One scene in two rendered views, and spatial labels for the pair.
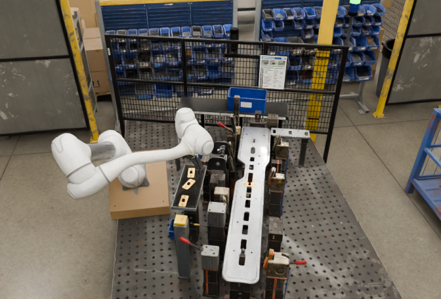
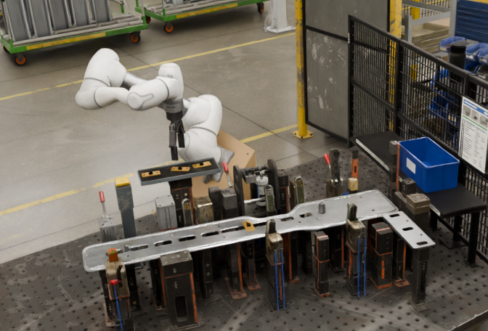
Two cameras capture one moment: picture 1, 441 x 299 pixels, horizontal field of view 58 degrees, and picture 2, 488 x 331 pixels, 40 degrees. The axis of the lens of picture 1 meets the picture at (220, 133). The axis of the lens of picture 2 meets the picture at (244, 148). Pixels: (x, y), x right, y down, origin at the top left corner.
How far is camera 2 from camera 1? 2.74 m
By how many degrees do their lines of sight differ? 59
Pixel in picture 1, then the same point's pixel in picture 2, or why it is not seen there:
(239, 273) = (93, 256)
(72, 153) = (93, 64)
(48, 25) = (376, 5)
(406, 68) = not seen: outside the picture
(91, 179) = (86, 91)
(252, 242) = (144, 252)
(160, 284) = not seen: hidden behind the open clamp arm
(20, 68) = (344, 51)
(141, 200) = (205, 192)
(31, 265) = not seen: hidden behind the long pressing
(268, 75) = (468, 136)
